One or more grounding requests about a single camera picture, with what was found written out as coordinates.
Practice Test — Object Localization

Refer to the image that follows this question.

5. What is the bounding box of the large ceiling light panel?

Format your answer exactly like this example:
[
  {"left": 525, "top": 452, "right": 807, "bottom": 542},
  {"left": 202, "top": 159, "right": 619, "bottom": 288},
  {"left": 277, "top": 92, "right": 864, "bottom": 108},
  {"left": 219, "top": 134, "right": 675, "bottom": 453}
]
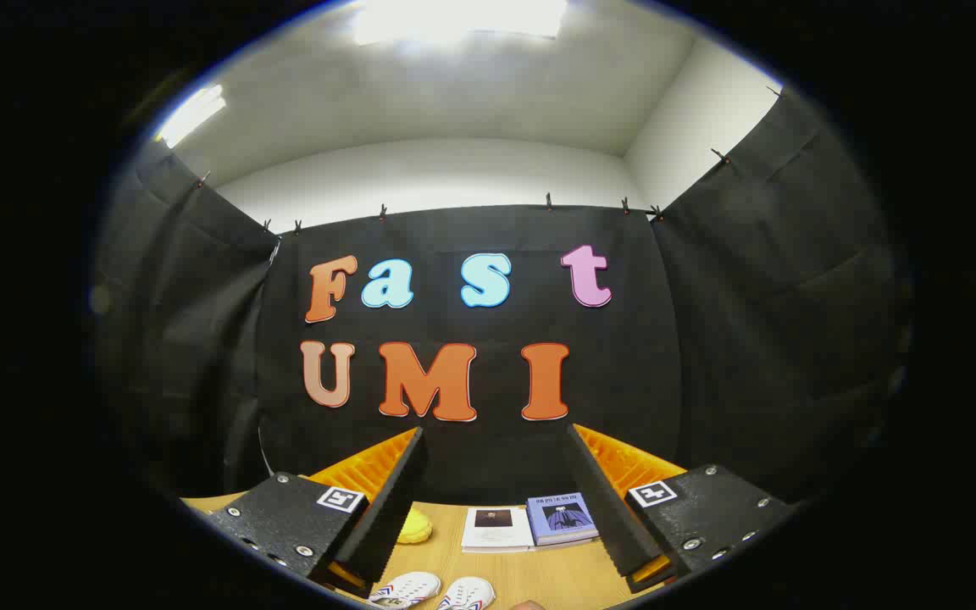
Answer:
[{"left": 351, "top": 0, "right": 569, "bottom": 47}]

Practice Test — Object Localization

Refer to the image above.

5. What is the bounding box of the blue book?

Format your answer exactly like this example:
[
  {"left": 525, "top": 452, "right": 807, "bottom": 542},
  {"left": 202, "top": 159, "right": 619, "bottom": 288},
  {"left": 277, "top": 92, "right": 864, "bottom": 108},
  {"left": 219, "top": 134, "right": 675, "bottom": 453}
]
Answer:
[{"left": 526, "top": 493, "right": 601, "bottom": 548}]

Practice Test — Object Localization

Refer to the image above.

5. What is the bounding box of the white book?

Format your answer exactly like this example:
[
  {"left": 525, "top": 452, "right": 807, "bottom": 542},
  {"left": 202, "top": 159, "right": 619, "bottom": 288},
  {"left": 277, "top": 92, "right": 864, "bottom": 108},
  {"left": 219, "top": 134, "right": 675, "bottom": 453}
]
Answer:
[{"left": 461, "top": 506, "right": 535, "bottom": 553}]

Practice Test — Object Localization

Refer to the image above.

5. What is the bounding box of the white striped shoe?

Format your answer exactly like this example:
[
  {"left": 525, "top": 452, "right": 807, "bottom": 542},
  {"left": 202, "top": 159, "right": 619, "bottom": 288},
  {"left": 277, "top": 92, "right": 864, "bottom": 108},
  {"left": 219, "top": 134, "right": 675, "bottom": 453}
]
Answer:
[
  {"left": 435, "top": 576, "right": 496, "bottom": 610},
  {"left": 368, "top": 571, "right": 442, "bottom": 609}
]

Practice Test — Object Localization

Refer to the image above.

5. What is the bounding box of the black backdrop cloth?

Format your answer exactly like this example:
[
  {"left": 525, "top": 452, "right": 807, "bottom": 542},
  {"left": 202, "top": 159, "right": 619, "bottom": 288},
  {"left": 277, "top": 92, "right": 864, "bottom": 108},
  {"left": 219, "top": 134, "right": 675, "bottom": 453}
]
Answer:
[{"left": 94, "top": 85, "right": 912, "bottom": 509}]

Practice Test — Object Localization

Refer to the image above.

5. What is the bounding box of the yellow plush toy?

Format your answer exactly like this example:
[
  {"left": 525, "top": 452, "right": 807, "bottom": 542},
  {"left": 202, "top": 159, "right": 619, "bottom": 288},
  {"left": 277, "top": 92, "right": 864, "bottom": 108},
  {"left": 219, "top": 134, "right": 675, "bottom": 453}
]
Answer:
[{"left": 395, "top": 507, "right": 435, "bottom": 545}]

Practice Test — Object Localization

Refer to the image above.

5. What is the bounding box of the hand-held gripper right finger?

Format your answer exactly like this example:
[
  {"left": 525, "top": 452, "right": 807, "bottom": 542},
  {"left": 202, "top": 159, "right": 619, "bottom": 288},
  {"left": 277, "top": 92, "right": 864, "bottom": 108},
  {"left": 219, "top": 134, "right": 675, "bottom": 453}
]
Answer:
[{"left": 563, "top": 422, "right": 798, "bottom": 594}]

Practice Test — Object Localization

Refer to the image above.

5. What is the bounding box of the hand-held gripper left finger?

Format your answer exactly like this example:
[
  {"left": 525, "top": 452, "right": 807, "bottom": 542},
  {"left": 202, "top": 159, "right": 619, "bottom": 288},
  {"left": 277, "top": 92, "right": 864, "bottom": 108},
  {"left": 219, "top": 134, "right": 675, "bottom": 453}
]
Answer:
[{"left": 204, "top": 426, "right": 430, "bottom": 598}]

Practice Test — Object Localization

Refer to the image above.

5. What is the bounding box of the small ceiling light panel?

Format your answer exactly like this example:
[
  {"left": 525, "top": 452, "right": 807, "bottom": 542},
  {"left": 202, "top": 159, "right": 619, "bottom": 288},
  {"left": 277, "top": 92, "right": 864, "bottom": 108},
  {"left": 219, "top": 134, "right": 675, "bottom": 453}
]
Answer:
[{"left": 153, "top": 83, "right": 228, "bottom": 149}]

